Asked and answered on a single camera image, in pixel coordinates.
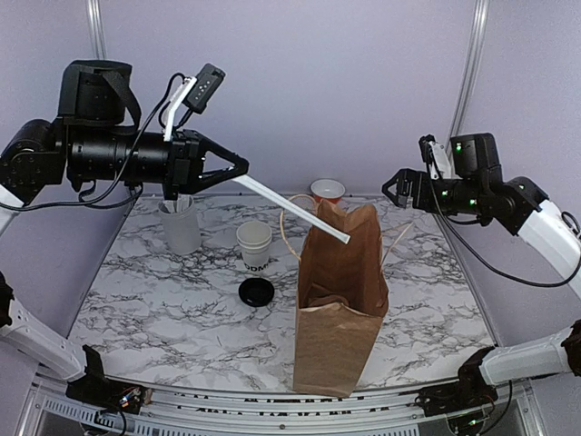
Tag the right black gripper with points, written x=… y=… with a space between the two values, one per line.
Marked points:
x=407 y=176

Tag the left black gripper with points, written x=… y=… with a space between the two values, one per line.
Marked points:
x=184 y=163

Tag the white straw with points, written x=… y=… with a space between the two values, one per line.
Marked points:
x=262 y=190

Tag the stack of white paper cups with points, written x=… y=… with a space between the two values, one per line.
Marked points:
x=254 y=238

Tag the brown paper bag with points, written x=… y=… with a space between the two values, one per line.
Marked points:
x=342 y=300

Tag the black plastic cup lid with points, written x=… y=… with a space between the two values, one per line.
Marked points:
x=256 y=292

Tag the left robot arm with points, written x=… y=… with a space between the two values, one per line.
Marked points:
x=100 y=134

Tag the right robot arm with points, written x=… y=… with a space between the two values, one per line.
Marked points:
x=466 y=177

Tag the orange bowl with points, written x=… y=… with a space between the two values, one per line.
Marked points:
x=327 y=189

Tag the white canister with stirrers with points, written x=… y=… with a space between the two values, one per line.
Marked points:
x=180 y=224

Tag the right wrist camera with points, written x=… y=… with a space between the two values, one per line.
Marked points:
x=434 y=155

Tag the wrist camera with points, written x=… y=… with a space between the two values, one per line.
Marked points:
x=191 y=97
x=434 y=155

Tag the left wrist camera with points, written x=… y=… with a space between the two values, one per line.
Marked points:
x=191 y=97

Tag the right aluminium frame post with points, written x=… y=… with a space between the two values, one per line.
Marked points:
x=473 y=59

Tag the aluminium frame post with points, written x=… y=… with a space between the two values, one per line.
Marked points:
x=473 y=59
x=96 y=30

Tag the left aluminium frame post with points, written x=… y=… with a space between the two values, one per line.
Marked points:
x=96 y=30

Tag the aluminium front rail base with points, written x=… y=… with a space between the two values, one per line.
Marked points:
x=170 y=410

